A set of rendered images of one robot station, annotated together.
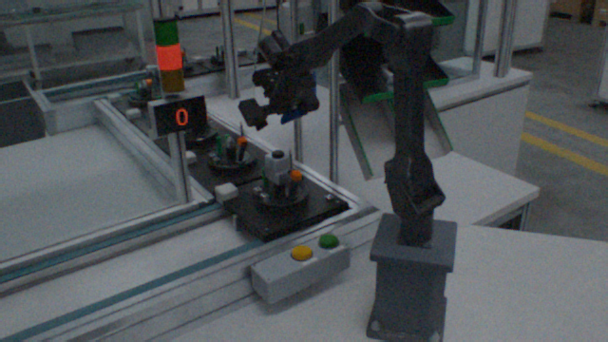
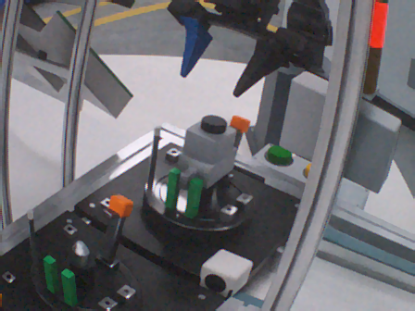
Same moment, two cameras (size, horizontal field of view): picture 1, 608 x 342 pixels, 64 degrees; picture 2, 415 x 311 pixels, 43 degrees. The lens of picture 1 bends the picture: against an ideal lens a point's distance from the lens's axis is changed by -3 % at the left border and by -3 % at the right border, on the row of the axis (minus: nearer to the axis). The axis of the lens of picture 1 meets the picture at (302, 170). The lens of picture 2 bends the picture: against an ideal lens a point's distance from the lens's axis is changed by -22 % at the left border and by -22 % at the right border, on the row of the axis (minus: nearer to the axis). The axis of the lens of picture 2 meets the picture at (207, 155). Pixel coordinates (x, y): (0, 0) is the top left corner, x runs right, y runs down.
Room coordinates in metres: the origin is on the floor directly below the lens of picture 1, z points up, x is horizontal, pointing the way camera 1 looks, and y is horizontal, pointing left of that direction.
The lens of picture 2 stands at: (1.45, 0.66, 1.44)
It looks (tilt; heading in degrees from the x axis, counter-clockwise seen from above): 30 degrees down; 240
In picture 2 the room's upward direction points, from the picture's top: 11 degrees clockwise
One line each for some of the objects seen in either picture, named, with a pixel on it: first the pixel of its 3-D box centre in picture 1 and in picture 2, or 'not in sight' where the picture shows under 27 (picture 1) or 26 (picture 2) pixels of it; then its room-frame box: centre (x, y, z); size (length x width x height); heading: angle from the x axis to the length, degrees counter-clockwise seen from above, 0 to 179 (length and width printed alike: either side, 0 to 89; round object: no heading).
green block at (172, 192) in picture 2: not in sight; (173, 189); (1.14, 0.07, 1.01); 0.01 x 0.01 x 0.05; 34
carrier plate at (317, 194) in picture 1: (280, 201); (195, 215); (1.10, 0.06, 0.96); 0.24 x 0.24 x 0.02; 34
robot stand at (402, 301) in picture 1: (411, 279); (297, 108); (0.77, -0.20, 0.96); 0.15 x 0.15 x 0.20; 72
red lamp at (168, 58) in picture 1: (169, 56); not in sight; (1.09, 0.28, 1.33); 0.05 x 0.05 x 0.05
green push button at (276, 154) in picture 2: (328, 242); (279, 156); (0.91, -0.05, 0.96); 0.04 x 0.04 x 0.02
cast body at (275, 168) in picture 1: (275, 163); (205, 149); (1.10, 0.06, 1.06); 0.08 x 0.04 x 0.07; 34
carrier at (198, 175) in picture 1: (230, 149); (81, 268); (1.31, 0.20, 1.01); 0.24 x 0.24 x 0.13; 34
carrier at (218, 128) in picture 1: (195, 124); not in sight; (1.51, 0.34, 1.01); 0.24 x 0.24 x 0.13; 34
